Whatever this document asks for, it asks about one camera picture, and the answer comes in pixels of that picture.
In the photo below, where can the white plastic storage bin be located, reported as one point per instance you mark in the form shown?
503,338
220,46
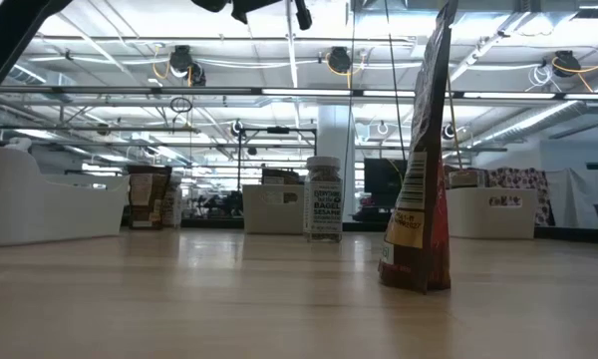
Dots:
40,209
478,219
259,219

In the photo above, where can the white cloth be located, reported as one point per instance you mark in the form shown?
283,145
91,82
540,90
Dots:
560,199

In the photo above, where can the black monitor screen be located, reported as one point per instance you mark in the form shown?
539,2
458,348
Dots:
384,182

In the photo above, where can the floral patterned cloth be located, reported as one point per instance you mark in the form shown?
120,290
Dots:
523,179

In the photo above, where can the metal ceiling rail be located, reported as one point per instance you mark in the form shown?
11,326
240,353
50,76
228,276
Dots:
104,91

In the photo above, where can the white building column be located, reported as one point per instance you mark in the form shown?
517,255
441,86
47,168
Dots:
334,134

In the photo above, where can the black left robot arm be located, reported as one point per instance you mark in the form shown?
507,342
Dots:
10,35

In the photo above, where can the silver air duct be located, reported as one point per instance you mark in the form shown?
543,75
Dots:
528,121
30,75

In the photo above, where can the white-lidded glass spice jar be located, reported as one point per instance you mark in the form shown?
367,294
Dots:
176,204
324,209

